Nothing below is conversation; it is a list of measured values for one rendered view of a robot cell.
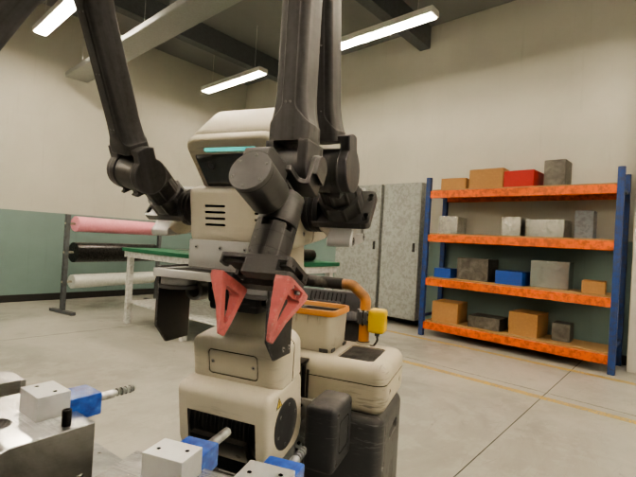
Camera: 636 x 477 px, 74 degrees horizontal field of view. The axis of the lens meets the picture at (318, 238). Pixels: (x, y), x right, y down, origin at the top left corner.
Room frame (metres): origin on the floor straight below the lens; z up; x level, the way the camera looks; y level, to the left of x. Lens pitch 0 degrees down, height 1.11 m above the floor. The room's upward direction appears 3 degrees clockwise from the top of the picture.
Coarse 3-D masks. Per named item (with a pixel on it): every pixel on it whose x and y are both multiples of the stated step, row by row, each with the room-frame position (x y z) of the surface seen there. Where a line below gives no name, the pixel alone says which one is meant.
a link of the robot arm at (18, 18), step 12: (0, 0) 0.62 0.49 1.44; (12, 0) 0.63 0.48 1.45; (24, 0) 0.64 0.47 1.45; (36, 0) 0.65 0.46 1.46; (0, 12) 0.62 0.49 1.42; (12, 12) 0.64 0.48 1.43; (24, 12) 0.65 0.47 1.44; (0, 24) 0.63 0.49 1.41; (12, 24) 0.64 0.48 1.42; (0, 36) 0.63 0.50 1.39; (0, 48) 0.64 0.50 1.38
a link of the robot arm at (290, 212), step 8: (288, 184) 0.56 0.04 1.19; (296, 192) 0.57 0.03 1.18; (288, 200) 0.56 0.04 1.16; (296, 200) 0.57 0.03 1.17; (280, 208) 0.56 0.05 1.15; (288, 208) 0.56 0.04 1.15; (296, 208) 0.57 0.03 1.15; (264, 216) 0.56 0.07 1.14; (272, 216) 0.55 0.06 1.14; (280, 216) 0.55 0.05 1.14; (288, 216) 0.56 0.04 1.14; (296, 216) 0.57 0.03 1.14; (288, 224) 0.56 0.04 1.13; (296, 224) 0.57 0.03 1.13
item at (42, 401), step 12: (36, 384) 0.51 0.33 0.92; (48, 384) 0.52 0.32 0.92; (60, 384) 0.52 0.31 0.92; (84, 384) 0.56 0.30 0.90; (24, 396) 0.50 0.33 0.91; (36, 396) 0.48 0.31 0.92; (48, 396) 0.48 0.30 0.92; (60, 396) 0.49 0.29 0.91; (72, 396) 0.52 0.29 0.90; (84, 396) 0.52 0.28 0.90; (96, 396) 0.53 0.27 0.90; (108, 396) 0.56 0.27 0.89; (24, 408) 0.49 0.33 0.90; (36, 408) 0.47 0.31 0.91; (48, 408) 0.48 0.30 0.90; (60, 408) 0.49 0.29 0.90; (72, 408) 0.51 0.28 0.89; (84, 408) 0.52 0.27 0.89; (96, 408) 0.53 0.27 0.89; (36, 420) 0.47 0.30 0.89
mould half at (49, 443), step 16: (0, 400) 0.53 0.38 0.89; (16, 400) 0.53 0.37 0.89; (0, 416) 0.48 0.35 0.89; (16, 416) 0.48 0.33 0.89; (80, 416) 0.49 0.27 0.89; (0, 432) 0.45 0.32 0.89; (16, 432) 0.45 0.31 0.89; (32, 432) 0.45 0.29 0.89; (48, 432) 0.45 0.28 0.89; (64, 432) 0.46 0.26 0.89; (80, 432) 0.47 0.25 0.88; (0, 448) 0.42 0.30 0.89; (16, 448) 0.42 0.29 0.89; (32, 448) 0.43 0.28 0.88; (48, 448) 0.44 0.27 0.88; (64, 448) 0.46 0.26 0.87; (80, 448) 0.47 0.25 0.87; (0, 464) 0.41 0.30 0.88; (16, 464) 0.42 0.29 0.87; (32, 464) 0.43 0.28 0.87; (48, 464) 0.45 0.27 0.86; (64, 464) 0.46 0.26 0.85; (80, 464) 0.47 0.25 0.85
